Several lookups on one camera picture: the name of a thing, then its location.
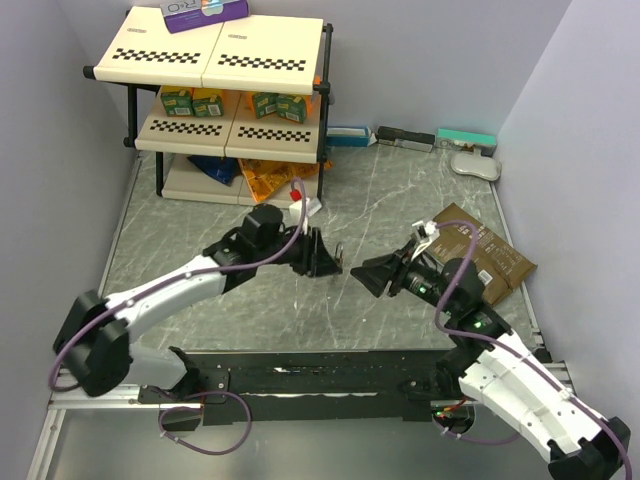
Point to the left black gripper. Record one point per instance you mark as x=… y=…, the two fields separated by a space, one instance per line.
x=314 y=258

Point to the green yellow carton right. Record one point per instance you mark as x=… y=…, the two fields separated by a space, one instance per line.
x=292 y=107

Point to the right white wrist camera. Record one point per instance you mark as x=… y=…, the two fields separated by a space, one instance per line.
x=424 y=233

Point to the purple white box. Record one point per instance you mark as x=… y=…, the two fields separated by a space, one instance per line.
x=180 y=16

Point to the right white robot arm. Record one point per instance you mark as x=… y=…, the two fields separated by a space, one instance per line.
x=491 y=365

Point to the teal white box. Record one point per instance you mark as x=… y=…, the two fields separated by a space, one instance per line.
x=467 y=141

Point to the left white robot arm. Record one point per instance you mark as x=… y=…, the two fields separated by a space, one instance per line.
x=97 y=342

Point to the brown foil pouch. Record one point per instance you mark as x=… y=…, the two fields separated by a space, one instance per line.
x=501 y=268

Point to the cream black three-tier shelf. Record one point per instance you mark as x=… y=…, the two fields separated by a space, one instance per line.
x=255 y=88

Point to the green yellow carton far left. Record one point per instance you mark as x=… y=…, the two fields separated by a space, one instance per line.
x=177 y=100

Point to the small brass padlock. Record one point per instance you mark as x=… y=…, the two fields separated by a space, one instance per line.
x=339 y=253

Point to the green yellow carton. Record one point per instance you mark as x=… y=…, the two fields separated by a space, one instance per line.
x=292 y=107
x=207 y=102
x=177 y=100
x=263 y=103

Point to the orange snack bag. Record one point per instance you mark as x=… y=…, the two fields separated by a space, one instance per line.
x=265 y=177

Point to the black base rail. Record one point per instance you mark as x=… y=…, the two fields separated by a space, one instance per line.
x=325 y=385

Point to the grey white pad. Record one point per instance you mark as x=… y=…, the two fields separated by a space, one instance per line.
x=479 y=166

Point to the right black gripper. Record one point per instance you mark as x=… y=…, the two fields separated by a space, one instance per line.
x=375 y=273

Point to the black long box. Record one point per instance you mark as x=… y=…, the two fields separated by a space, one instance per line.
x=400 y=138

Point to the blue snack bag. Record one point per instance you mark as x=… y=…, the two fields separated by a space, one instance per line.
x=221 y=169

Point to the blue white flat box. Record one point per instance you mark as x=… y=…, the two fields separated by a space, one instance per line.
x=357 y=137

